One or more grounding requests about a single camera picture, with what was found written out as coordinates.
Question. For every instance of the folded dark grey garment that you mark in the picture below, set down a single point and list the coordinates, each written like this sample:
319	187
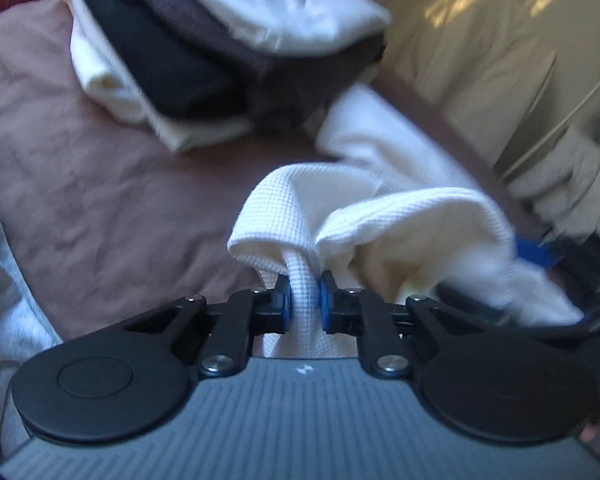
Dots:
282	93

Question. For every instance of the folded cream bottom garment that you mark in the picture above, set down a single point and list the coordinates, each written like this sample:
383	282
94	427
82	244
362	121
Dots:
105	80

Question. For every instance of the folded black garment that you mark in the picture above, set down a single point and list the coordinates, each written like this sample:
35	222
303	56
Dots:
178	79

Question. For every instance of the beige curtain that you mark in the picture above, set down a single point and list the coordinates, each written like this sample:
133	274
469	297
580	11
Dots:
504	72

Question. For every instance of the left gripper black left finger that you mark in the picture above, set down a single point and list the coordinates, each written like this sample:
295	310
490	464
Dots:
236	324

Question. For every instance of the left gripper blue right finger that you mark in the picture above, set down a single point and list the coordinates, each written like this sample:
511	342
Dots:
362	314

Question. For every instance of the folded white top garment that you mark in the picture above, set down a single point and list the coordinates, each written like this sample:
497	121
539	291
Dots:
300	28

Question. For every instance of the hanging white quilted jacket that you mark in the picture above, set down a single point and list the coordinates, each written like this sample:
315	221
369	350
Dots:
563	188

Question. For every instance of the mauve bed sheet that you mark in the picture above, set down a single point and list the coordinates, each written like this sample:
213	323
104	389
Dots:
104	222

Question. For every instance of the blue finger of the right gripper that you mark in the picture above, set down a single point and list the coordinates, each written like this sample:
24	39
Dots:
540	254

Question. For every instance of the white waffle pajama top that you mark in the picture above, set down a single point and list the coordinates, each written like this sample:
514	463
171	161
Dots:
387	210

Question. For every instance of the white clothes rack pole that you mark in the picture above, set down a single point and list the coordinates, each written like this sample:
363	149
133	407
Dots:
558	129

